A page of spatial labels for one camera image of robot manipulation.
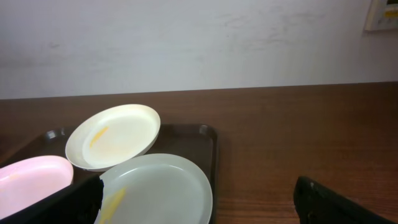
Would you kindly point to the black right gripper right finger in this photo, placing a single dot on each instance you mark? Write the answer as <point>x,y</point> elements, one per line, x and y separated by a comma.
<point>317,204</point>

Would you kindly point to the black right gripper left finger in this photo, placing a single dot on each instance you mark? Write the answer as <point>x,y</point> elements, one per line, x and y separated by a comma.
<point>76,204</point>

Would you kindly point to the pink plastic plate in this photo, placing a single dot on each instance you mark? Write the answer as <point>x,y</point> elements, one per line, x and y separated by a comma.
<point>28,181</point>

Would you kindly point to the pale green plastic plate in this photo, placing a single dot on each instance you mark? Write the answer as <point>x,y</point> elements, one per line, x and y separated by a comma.
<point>155,189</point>

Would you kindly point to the cream plastic plate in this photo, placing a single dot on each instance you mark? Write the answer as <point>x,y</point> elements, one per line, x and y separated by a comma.
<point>113,136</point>

